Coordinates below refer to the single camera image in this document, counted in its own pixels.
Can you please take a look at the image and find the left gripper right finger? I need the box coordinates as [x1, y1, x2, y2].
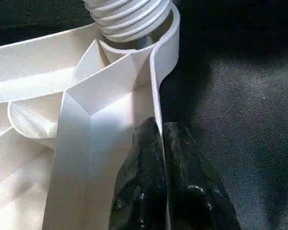
[162, 121, 239, 230]

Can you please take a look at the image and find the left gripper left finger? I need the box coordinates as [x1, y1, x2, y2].
[109, 116, 170, 230]

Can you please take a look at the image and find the white plastic table top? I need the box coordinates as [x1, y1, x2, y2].
[0, 4, 181, 230]

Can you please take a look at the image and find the white plastic table leg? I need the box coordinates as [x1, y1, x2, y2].
[84, 0, 173, 43]

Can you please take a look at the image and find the black shiny mat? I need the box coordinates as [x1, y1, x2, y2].
[0, 0, 288, 230]

